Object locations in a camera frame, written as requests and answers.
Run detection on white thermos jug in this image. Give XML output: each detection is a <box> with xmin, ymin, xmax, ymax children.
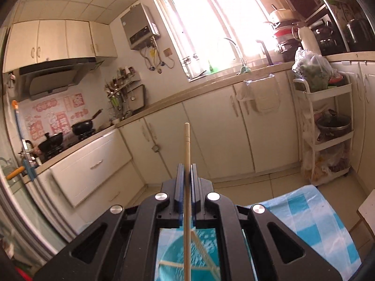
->
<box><xmin>291</xmin><ymin>26</ymin><xmax>323</xmax><ymax>56</ymax></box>

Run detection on white framed kitchen window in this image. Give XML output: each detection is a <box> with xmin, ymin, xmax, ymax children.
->
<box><xmin>151</xmin><ymin>0</ymin><xmax>276</xmax><ymax>81</ymax></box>

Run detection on grey range hood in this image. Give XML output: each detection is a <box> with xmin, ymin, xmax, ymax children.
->
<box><xmin>19</xmin><ymin>58</ymin><xmax>105</xmax><ymax>101</ymax></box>

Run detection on chrome sink faucet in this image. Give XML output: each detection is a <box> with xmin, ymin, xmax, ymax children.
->
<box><xmin>223</xmin><ymin>37</ymin><xmax>248</xmax><ymax>68</ymax></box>

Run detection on black sink faucet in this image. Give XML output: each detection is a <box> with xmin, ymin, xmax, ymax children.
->
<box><xmin>256</xmin><ymin>39</ymin><xmax>273</xmax><ymax>65</ymax></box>

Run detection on silver gas water heater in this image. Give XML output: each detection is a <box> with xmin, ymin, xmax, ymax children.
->
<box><xmin>121</xmin><ymin>4</ymin><xmax>161</xmax><ymax>51</ymax></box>

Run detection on white chair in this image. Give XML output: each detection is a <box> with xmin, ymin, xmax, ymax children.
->
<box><xmin>356</xmin><ymin>189</ymin><xmax>375</xmax><ymax>240</ymax></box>

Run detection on stack of pots and pans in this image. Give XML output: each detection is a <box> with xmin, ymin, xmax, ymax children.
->
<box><xmin>264</xmin><ymin>4</ymin><xmax>302</xmax><ymax>55</ymax></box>

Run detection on water heater hoses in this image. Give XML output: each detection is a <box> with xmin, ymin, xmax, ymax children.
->
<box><xmin>140</xmin><ymin>39</ymin><xmax>176</xmax><ymax>74</ymax></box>

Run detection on black kitchen shelf unit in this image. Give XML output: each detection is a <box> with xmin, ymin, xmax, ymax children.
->
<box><xmin>275</xmin><ymin>0</ymin><xmax>375</xmax><ymax>54</ymax></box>

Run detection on white drawer front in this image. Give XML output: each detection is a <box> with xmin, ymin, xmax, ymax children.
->
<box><xmin>49</xmin><ymin>129</ymin><xmax>132</xmax><ymax>208</ymax></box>

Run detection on black stock pot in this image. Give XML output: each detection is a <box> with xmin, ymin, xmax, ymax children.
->
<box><xmin>346</xmin><ymin>18</ymin><xmax>375</xmax><ymax>52</ymax></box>

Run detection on blue mop with orange handle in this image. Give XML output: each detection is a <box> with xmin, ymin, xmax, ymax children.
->
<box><xmin>6</xmin><ymin>100</ymin><xmax>39</xmax><ymax>183</ymax></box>

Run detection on red bowl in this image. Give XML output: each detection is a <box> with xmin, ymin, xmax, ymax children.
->
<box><xmin>328</xmin><ymin>74</ymin><xmax>345</xmax><ymax>87</ymax></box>

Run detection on pink wall stickers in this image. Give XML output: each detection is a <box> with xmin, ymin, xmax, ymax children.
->
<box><xmin>25</xmin><ymin>93</ymin><xmax>89</xmax><ymax>141</ymax></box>

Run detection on black countertop oven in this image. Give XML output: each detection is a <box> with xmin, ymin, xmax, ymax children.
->
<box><xmin>307</xmin><ymin>18</ymin><xmax>349</xmax><ymax>56</ymax></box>

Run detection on pale cutting board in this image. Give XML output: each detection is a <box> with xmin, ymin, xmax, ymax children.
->
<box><xmin>124</xmin><ymin>84</ymin><xmax>146</xmax><ymax>112</ymax></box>

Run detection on beige kitchen countertop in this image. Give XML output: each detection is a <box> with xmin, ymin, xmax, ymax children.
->
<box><xmin>22</xmin><ymin>51</ymin><xmax>375</xmax><ymax>182</ymax></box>

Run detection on white hanging waste bin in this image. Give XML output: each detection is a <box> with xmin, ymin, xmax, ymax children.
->
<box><xmin>243</xmin><ymin>74</ymin><xmax>283</xmax><ymax>113</ymax></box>

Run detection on teal plastic lattice basket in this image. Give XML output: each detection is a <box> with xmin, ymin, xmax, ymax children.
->
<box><xmin>157</xmin><ymin>228</ymin><xmax>220</xmax><ymax>281</ymax></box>

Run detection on glass sliding door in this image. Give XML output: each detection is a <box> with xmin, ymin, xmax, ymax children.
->
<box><xmin>0</xmin><ymin>26</ymin><xmax>74</xmax><ymax>270</ymax></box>

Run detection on dark pan with glass lid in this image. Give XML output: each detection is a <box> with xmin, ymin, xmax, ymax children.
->
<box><xmin>316</xmin><ymin>109</ymin><xmax>352</xmax><ymax>139</ymax></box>

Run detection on plastic bag of greens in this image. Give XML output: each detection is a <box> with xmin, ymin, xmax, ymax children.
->
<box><xmin>291</xmin><ymin>47</ymin><xmax>340</xmax><ymax>92</ymax></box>

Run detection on blue white checkered tablecloth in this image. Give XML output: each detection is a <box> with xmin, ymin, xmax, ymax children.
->
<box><xmin>240</xmin><ymin>185</ymin><xmax>363</xmax><ymax>281</ymax></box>

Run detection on clear plastic bag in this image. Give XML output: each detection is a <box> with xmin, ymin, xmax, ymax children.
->
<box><xmin>236</xmin><ymin>82</ymin><xmax>249</xmax><ymax>101</ymax></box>

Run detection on white rolling storage cart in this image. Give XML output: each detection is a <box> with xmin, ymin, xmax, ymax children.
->
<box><xmin>293</xmin><ymin>73</ymin><xmax>355</xmax><ymax>186</ymax></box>

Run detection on cream lower kitchen cabinets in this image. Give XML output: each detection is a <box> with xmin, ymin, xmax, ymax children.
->
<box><xmin>38</xmin><ymin>53</ymin><xmax>375</xmax><ymax>211</ymax></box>

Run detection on cream upper wall cabinets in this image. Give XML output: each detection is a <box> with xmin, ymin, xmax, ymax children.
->
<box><xmin>4</xmin><ymin>20</ymin><xmax>118</xmax><ymax>73</ymax></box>

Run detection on black gas stove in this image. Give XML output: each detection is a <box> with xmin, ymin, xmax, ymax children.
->
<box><xmin>38</xmin><ymin>129</ymin><xmax>97</xmax><ymax>161</ymax></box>

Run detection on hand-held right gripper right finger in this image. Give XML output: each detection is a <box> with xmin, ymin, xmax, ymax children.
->
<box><xmin>191</xmin><ymin>164</ymin><xmax>343</xmax><ymax>281</ymax></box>

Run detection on wall utensil rack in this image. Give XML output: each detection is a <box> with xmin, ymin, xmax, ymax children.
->
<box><xmin>105</xmin><ymin>72</ymin><xmax>142</xmax><ymax>94</ymax></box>

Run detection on row of hanging kitchen utensils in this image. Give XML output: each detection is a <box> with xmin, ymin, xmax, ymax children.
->
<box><xmin>105</xmin><ymin>67</ymin><xmax>132</xmax><ymax>119</ymax></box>

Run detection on pile of plastic bags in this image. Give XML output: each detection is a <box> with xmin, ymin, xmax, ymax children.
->
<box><xmin>302</xmin><ymin>146</ymin><xmax>350</xmax><ymax>182</ymax></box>

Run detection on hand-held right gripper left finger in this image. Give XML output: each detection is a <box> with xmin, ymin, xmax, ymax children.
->
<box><xmin>34</xmin><ymin>164</ymin><xmax>186</xmax><ymax>281</ymax></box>

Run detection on black wok with handle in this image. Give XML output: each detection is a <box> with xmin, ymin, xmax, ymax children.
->
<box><xmin>72</xmin><ymin>109</ymin><xmax>104</xmax><ymax>136</ymax></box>

